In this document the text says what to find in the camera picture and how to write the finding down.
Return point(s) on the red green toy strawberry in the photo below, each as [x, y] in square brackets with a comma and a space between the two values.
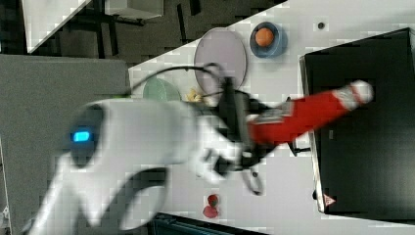
[210, 212]

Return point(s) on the orange toy fruit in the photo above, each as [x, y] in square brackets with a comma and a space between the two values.
[264, 37]

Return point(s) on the blue metal frame rail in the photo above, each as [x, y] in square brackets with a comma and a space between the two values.
[168, 224]

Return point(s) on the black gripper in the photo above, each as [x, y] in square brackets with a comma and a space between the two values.
[233, 108]

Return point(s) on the peeled toy banana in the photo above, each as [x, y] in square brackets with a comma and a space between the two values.
[195, 96]

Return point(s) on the green oval colander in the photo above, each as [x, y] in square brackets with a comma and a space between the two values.
[160, 90]

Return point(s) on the silver toaster oven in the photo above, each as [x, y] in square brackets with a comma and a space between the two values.
[364, 162]

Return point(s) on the red ketchup bottle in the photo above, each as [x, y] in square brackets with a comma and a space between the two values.
[286, 122]

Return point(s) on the blue bowl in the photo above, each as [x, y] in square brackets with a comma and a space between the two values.
[276, 48]

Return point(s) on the purple round plate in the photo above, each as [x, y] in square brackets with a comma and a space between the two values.
[225, 51]

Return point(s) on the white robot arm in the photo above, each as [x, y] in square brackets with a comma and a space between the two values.
[114, 169]

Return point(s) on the dark red toy strawberry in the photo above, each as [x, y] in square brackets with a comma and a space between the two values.
[212, 200]

